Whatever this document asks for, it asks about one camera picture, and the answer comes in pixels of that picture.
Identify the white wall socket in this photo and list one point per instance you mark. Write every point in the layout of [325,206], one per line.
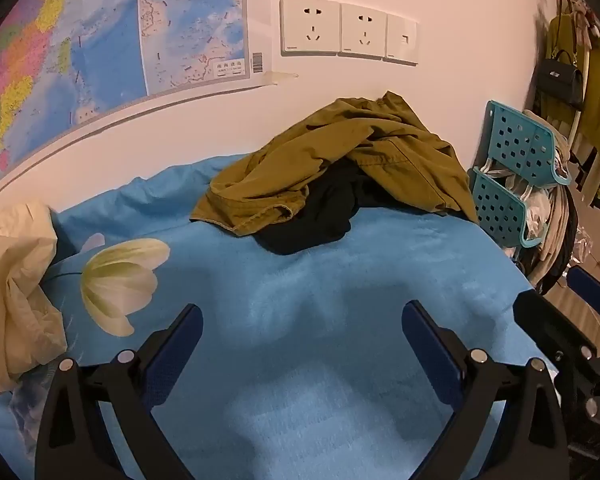
[310,25]
[363,31]

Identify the cream cloth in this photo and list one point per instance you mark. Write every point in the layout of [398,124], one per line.
[15,285]

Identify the olive green jacket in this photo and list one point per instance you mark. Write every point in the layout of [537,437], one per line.
[330,150]

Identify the pile of beige clothes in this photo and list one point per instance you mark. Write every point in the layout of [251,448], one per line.
[555,240]

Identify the black garment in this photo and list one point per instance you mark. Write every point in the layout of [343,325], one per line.
[310,215]

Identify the blue floral bedsheet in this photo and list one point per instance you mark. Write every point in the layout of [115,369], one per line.
[305,335]

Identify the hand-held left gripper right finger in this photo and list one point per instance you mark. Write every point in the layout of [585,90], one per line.
[430,355]

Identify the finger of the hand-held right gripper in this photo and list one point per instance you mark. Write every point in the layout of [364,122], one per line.
[592,287]
[545,315]

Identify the colourful wall map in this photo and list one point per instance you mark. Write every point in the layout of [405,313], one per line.
[105,35]

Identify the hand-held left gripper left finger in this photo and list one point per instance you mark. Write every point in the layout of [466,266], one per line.
[172,360]

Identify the white coat rack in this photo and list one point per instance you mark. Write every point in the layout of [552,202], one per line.
[580,105]

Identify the white wall switch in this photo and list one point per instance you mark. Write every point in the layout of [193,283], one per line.
[401,39]

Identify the clear tape strip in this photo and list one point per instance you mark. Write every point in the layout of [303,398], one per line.
[277,78]

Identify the teal perforated plastic basket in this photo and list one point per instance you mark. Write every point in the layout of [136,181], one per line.
[522,142]
[497,207]

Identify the black handbag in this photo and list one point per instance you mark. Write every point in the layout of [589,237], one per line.
[560,82]

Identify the small plush toy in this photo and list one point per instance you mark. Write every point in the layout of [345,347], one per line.
[586,25]

